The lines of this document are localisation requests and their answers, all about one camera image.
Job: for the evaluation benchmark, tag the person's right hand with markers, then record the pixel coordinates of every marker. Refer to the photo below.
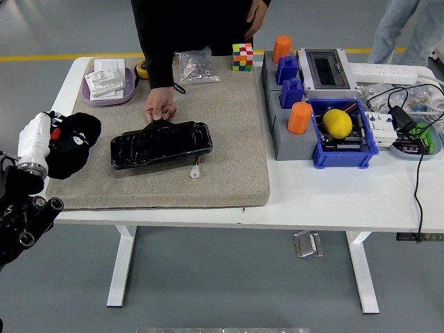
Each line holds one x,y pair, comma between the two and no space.
161,100

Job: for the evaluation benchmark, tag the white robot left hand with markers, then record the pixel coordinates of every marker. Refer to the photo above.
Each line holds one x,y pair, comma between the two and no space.
33,138

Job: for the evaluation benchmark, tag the person's left hand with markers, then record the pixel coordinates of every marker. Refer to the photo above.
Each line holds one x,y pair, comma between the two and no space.
256,17

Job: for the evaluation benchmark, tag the black rag with red tag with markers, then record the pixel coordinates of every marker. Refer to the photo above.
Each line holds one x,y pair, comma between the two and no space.
66,163

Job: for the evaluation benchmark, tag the person's right forearm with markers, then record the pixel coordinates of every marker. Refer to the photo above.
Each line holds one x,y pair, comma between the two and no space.
159,69

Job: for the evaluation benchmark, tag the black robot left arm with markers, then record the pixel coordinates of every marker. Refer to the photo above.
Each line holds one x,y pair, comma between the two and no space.
21,222

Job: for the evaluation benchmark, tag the purple oval tray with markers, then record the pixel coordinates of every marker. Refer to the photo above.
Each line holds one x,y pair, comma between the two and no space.
128,90

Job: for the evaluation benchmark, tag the yellow tape measure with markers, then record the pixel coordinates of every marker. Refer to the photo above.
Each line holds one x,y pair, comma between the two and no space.
140,69

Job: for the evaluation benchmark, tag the orange cylinder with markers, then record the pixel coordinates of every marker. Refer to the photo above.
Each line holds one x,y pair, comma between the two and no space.
281,46
299,118

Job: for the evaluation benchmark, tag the colourful puzzle cube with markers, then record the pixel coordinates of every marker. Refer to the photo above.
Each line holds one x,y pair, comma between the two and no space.
242,57

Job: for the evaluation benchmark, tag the person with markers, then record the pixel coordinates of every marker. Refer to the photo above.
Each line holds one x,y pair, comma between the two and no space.
208,24
392,31

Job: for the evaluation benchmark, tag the clear bag of screws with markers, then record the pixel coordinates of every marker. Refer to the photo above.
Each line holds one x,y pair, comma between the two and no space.
197,67

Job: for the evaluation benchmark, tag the white socket module with holes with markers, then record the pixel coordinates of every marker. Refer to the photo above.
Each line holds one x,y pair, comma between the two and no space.
104,79

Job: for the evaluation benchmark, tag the blue peg block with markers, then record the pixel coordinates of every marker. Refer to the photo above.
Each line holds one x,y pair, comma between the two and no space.
292,95
287,71

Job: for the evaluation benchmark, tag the white electrical distribution box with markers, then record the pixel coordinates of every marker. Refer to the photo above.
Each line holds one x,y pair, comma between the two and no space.
305,69

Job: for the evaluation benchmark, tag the grey-brown mat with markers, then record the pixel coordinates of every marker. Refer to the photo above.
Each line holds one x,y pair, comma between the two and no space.
225,138

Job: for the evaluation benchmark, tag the dark cylindrical capacitor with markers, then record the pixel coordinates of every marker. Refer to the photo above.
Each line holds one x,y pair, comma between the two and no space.
351,107

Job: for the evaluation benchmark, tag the yellow lemon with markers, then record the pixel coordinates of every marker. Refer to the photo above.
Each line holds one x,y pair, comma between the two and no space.
336,123

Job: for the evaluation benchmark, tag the clear bag of small parts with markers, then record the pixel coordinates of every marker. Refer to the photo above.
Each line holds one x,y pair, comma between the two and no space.
367,92

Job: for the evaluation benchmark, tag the white power strip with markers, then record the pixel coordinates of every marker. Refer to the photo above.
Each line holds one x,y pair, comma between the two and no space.
381,73

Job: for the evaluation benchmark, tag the dark circuit board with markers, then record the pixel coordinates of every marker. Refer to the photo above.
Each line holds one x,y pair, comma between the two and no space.
347,144

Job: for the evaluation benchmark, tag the white table leg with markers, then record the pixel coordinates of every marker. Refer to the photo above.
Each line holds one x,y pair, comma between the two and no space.
121,267
364,274

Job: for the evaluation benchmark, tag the blue plastic bin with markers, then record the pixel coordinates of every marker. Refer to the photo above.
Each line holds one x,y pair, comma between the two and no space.
343,159

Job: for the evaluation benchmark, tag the white circuit breaker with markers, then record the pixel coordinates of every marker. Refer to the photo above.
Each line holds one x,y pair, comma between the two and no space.
381,132

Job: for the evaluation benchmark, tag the white cart with red mark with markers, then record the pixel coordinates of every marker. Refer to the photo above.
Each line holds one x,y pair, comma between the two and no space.
437,57

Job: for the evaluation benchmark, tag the green plastic part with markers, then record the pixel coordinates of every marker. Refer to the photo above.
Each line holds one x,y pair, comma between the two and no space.
421,130

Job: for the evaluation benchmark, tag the light blue dish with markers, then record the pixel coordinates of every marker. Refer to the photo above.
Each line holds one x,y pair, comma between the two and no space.
409,155

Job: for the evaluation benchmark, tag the silver metal floor plate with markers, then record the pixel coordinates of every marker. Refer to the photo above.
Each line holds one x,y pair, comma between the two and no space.
308,244

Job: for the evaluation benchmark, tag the black table control box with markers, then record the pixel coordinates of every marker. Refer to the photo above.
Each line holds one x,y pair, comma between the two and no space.
406,237

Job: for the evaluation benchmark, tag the white wall switch panel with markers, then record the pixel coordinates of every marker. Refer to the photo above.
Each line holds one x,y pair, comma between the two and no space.
104,93

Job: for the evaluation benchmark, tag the white flat wall plate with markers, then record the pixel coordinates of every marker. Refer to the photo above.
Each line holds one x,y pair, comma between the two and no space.
109,64

